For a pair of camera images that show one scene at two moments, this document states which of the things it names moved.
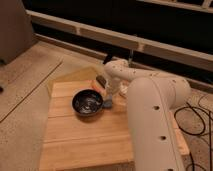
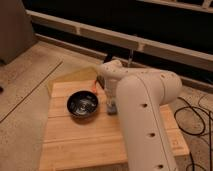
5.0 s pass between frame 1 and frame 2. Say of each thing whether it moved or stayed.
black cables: stayed
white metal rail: stayed
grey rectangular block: moved
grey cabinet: stayed
